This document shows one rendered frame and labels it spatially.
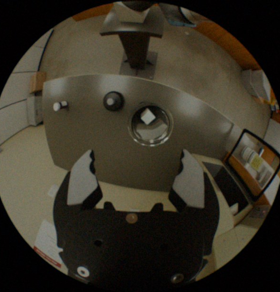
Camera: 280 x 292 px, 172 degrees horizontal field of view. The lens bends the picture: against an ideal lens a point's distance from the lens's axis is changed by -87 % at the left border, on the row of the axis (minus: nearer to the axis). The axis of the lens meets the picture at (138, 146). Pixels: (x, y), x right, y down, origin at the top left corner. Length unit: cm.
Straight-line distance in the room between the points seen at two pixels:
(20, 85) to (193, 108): 273
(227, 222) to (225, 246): 10
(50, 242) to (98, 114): 81
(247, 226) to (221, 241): 11
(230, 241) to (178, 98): 63
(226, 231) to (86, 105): 80
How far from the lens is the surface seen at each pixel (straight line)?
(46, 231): 77
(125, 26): 61
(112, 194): 73
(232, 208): 53
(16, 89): 255
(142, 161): 55
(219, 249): 48
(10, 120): 250
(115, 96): 41
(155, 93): 44
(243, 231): 42
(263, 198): 75
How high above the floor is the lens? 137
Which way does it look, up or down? 61 degrees down
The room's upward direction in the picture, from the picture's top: 177 degrees counter-clockwise
